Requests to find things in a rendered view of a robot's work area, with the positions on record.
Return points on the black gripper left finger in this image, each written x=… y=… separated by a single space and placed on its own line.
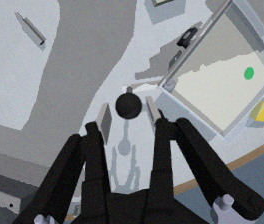
x=52 y=200

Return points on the white mug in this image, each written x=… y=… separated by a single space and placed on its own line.
x=76 y=210

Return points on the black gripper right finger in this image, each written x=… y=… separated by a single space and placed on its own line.
x=232 y=201

